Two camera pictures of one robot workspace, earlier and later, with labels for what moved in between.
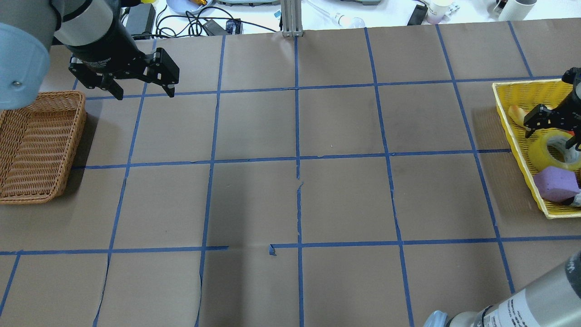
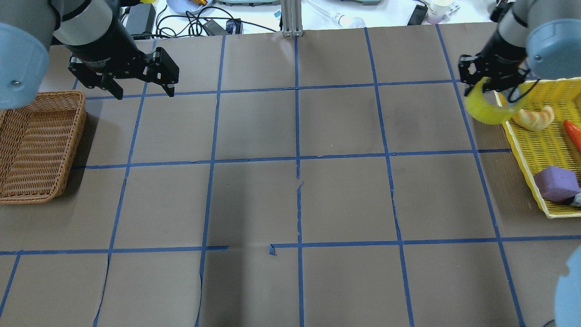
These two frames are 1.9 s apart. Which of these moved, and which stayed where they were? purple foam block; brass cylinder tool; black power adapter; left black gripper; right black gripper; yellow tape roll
Moved: yellow tape roll; right black gripper
Stayed: left black gripper; purple foam block; black power adapter; brass cylinder tool
